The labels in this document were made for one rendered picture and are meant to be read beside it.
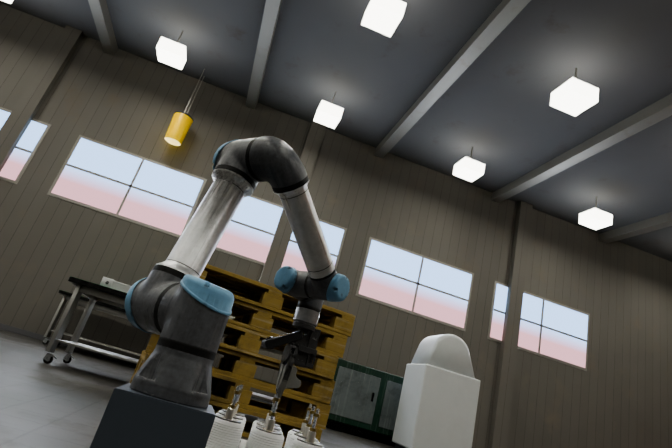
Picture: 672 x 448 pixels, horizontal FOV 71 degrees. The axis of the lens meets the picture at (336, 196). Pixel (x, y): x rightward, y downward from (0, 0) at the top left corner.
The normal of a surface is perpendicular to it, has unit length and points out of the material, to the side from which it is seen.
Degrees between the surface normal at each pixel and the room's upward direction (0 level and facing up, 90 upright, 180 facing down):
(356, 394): 90
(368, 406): 90
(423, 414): 90
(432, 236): 90
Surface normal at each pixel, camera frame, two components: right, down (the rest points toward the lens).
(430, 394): 0.24, -0.33
